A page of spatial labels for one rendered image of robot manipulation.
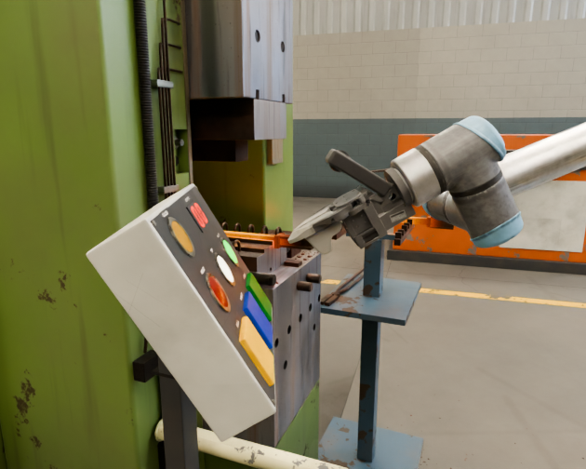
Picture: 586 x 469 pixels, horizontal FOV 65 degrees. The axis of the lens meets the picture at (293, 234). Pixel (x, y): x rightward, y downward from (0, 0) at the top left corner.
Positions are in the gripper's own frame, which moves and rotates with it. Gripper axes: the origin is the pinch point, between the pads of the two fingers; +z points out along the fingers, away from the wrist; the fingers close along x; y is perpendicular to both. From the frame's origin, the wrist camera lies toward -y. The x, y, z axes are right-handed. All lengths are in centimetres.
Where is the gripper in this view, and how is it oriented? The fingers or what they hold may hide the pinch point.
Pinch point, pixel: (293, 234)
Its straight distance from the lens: 78.1
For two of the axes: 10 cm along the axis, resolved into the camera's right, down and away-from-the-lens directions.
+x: -0.6, -2.2, 9.7
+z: -8.6, 5.0, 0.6
